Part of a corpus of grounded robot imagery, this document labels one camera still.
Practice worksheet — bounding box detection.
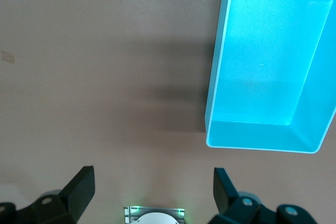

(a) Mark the brown tape patch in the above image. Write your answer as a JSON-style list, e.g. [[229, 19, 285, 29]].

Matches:
[[1, 50, 16, 65]]

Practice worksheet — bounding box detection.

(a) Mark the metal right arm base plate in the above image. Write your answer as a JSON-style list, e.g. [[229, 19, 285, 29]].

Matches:
[[122, 205, 186, 224]]

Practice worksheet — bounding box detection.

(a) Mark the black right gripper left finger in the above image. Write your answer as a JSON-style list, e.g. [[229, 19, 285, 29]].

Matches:
[[0, 165, 96, 224]]

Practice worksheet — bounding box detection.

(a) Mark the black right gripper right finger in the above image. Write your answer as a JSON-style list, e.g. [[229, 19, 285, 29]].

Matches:
[[209, 167, 319, 224]]

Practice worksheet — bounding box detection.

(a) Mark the blue plastic box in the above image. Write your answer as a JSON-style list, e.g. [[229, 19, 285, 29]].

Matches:
[[204, 0, 336, 155]]

